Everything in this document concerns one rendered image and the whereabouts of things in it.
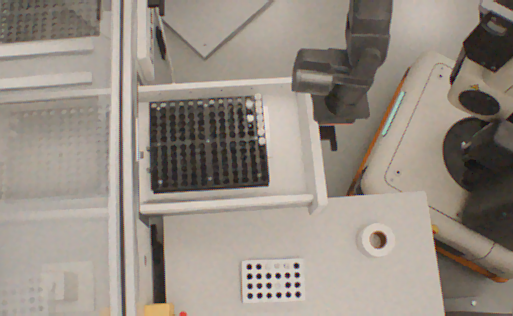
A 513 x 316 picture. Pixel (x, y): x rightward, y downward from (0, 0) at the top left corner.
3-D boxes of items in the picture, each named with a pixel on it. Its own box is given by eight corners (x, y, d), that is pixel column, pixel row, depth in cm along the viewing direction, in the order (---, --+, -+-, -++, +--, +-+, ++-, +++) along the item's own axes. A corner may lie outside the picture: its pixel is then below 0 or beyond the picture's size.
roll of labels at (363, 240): (358, 259, 101) (363, 257, 97) (355, 226, 103) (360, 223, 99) (390, 257, 101) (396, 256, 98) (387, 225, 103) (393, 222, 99)
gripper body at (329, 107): (308, 89, 88) (317, 71, 81) (362, 88, 89) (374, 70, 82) (312, 123, 86) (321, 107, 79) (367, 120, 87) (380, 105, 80)
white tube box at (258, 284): (300, 259, 101) (303, 258, 97) (302, 300, 98) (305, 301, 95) (241, 261, 100) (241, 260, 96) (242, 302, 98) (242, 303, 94)
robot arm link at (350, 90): (376, 91, 74) (376, 59, 76) (332, 85, 74) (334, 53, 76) (363, 108, 81) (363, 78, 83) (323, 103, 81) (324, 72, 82)
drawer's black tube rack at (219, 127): (260, 107, 101) (261, 94, 95) (267, 189, 97) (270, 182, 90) (153, 113, 100) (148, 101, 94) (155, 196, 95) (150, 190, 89)
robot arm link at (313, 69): (384, 52, 69) (375, 22, 75) (305, 41, 68) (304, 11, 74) (361, 115, 77) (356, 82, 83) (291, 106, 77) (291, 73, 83)
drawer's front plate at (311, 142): (302, 83, 105) (309, 60, 95) (317, 215, 97) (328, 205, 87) (294, 83, 105) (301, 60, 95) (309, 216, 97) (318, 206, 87)
